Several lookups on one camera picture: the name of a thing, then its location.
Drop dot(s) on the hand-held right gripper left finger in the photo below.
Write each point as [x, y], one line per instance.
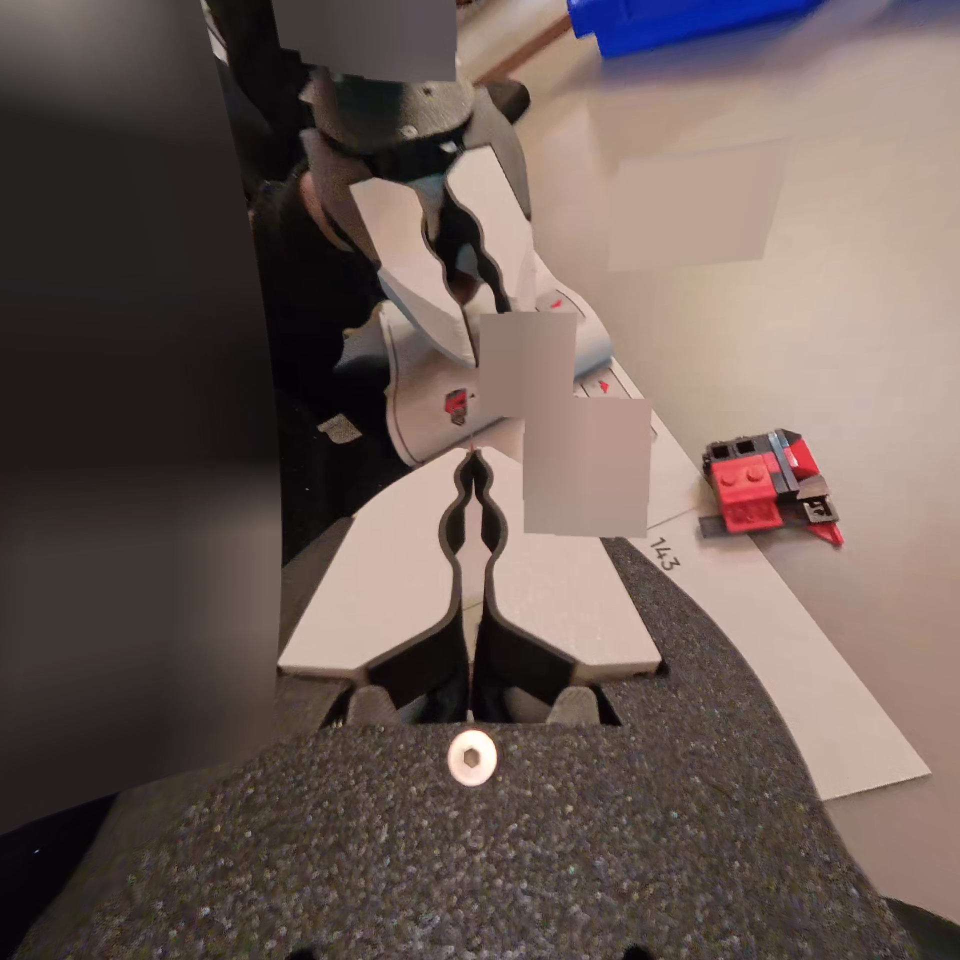
[367, 592]

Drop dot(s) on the white instruction booklet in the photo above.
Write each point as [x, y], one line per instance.
[750, 660]

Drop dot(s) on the blue plastic storage bin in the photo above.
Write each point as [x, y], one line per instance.
[660, 30]

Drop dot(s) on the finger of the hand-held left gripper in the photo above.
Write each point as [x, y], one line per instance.
[397, 240]
[502, 210]

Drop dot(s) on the person's left forearm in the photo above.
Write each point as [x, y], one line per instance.
[300, 285]

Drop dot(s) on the red black brick subassembly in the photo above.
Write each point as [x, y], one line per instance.
[742, 487]

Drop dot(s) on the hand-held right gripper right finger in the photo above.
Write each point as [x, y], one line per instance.
[570, 600]

